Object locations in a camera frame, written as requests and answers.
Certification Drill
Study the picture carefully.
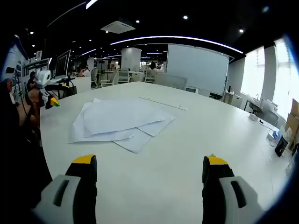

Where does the white table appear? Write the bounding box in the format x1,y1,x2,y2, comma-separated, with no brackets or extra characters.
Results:
38,81,292,224

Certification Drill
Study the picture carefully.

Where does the person's left hand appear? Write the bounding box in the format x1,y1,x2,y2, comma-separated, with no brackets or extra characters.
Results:
28,90,43,108

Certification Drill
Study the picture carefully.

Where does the black container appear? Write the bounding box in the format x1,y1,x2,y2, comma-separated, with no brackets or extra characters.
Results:
275,135,288,157

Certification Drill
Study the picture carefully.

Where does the large whiteboard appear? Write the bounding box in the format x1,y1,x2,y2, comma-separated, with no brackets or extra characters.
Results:
167,43,230,96

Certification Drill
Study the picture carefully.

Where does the frosted desk divider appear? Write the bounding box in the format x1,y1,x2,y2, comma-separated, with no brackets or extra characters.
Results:
156,72,189,91

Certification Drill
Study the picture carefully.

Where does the white pillar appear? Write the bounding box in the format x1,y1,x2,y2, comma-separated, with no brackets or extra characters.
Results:
121,48,142,70

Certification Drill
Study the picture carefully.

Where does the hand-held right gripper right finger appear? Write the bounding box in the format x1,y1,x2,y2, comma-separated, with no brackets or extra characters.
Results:
202,155,266,224

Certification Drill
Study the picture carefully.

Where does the ceiling air conditioner vent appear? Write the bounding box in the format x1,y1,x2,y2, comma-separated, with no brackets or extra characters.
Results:
100,20,136,35

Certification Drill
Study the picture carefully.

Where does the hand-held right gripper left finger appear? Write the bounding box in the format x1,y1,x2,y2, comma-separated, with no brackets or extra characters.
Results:
31,154,98,224

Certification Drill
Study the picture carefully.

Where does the computer monitor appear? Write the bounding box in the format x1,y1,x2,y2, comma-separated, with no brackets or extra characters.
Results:
54,49,71,79

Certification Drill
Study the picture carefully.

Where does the curved ceiling strip light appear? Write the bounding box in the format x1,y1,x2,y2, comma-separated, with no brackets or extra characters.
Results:
85,0,99,10
109,35,243,54

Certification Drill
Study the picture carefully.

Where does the cardboard box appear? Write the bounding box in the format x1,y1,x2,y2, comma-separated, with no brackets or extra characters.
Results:
285,98,299,150

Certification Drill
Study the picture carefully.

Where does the side counter with faucet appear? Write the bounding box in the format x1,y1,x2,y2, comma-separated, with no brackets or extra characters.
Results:
244,93,278,115

